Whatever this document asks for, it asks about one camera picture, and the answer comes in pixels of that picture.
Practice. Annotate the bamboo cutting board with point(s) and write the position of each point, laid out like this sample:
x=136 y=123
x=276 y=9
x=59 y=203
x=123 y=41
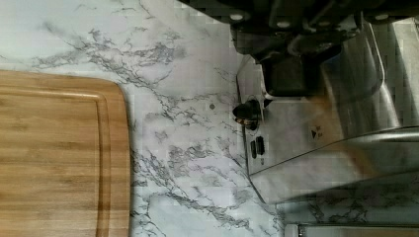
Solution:
x=64 y=157

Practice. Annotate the stainless steel toaster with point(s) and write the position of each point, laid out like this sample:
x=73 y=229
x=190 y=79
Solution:
x=359 y=129

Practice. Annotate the black toaster browning knob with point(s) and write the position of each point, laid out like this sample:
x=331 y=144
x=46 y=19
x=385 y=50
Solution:
x=248 y=114

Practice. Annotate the black toaster lever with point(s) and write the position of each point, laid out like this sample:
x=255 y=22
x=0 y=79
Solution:
x=291 y=76

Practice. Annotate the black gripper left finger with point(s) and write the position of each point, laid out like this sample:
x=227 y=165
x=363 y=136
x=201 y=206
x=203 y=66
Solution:
x=264 y=45

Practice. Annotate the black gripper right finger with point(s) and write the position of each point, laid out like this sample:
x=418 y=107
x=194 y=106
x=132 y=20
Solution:
x=304 y=46

